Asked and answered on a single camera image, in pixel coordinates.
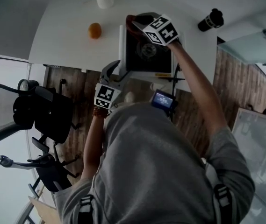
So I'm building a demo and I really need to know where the reddish brown cloth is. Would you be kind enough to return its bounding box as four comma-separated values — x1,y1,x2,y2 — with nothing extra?
126,14,148,42

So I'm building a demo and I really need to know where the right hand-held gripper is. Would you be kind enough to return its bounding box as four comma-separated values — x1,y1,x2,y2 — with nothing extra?
132,12,180,47

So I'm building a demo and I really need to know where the glass side table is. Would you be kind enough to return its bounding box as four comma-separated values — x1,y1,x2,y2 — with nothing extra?
216,28,266,66

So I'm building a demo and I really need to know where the small device with lit screen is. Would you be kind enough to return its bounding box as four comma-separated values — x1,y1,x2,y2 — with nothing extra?
151,89,178,111

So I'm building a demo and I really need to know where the brown bead bracelet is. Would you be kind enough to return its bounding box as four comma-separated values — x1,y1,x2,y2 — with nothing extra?
92,105,109,119

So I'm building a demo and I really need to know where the white and black portable stove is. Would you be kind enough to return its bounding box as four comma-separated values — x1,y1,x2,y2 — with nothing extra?
119,24,185,79

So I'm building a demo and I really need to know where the person's right forearm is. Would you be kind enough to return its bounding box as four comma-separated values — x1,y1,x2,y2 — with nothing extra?
167,41,230,160

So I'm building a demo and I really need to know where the black and white shoulder strap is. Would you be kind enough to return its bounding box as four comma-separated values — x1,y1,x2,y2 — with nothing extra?
77,194,94,224
213,184,233,219

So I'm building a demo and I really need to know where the black office chair gray armrest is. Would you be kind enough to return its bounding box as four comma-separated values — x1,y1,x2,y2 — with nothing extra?
0,136,80,198

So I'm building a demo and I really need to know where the orange fruit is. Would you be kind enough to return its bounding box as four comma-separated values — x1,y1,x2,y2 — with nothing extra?
87,22,102,40

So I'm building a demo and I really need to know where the black cable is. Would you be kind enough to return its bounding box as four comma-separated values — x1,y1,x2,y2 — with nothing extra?
167,63,186,122

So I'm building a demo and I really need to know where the white cable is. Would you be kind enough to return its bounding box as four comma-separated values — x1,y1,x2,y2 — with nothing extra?
150,83,165,91

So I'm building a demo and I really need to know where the black mesh office chair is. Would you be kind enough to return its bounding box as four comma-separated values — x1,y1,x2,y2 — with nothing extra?
0,78,82,149

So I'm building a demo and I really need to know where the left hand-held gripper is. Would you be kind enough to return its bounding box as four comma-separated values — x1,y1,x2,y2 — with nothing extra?
94,60,134,114

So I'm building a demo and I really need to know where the person's gray shirt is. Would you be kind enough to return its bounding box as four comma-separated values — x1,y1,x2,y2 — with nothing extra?
54,101,256,224

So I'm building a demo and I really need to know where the person's left forearm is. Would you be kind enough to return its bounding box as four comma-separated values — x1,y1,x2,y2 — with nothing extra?
79,112,110,184

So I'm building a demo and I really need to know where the black drink bottle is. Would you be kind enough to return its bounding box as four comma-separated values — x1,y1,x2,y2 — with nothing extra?
197,8,225,32

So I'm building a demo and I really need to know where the light wooden board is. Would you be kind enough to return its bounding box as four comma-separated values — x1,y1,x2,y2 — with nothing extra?
28,196,61,224

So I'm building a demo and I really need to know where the person's shoe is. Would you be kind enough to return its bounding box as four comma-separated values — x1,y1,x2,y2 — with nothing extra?
124,91,136,103

